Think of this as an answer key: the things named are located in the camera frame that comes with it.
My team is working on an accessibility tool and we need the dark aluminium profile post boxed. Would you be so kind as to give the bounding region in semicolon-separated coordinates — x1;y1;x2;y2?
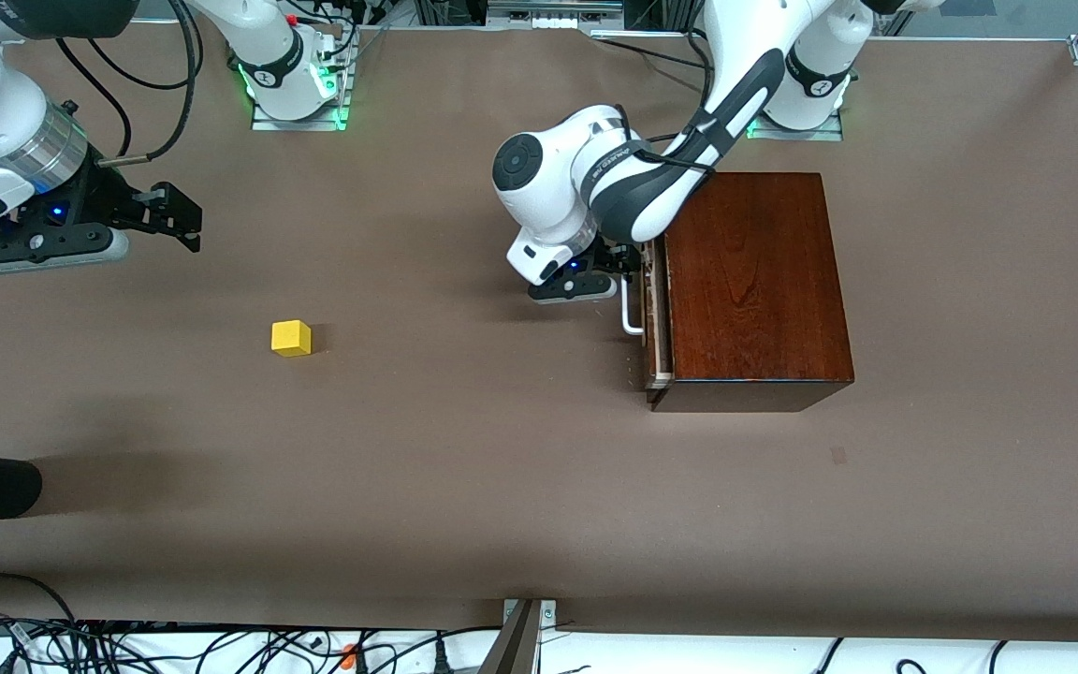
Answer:
478;599;542;674

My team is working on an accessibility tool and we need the dark wooden drawer cabinet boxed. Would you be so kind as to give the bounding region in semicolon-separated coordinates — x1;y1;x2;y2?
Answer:
647;171;856;414

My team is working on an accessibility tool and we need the silver mounting bracket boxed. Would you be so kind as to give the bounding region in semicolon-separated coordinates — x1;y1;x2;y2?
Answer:
503;598;559;626

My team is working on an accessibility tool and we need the yellow cube block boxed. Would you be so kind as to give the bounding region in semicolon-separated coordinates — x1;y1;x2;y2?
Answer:
271;320;313;358

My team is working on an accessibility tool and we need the aluminium frame rail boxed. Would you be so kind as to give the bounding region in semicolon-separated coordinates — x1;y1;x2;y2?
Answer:
486;0;626;24

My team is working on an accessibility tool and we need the wooden drawer with white handle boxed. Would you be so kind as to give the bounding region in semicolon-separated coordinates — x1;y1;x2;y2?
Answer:
620;234;677;390

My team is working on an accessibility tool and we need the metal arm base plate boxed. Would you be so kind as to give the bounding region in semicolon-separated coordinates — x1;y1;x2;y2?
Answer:
251;23;354;132
745;110;845;142

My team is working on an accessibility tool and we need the black cable loop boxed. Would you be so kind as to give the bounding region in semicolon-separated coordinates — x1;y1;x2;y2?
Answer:
0;573;81;647

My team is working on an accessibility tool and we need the black equipment box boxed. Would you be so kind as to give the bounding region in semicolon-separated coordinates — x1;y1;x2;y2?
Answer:
623;0;690;29

